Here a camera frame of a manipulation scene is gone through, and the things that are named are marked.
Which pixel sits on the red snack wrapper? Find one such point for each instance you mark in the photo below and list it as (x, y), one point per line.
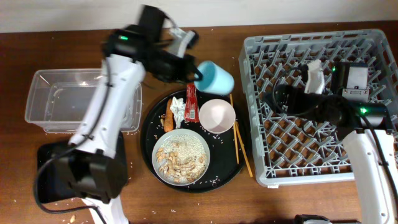
(191, 107)

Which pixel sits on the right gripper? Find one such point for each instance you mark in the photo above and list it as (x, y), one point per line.
(285, 91)

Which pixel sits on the clear plastic bin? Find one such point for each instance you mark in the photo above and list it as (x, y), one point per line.
(58, 99)

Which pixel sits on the pink bowl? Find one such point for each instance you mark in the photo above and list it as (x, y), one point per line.
(217, 116)

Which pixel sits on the grey dishwasher rack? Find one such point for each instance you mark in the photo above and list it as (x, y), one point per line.
(292, 151)

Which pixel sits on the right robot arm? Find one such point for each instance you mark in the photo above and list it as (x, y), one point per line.
(365, 130)

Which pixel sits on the orange carrot piece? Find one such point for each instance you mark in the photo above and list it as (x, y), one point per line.
(169, 118)

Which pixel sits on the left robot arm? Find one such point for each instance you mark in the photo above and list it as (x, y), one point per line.
(98, 132)

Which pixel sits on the black rectangular bin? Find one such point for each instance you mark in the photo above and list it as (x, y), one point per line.
(46, 174)

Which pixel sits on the light blue cup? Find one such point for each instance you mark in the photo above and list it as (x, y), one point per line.
(215, 79)

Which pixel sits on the black round tray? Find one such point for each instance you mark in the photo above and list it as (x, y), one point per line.
(223, 165)

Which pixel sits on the crumpled white tissue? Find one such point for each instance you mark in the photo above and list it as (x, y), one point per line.
(177, 108)

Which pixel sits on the grey bowl with rice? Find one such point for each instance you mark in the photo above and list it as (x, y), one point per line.
(181, 157)

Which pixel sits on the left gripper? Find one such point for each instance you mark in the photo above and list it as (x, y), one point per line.
(191, 69)

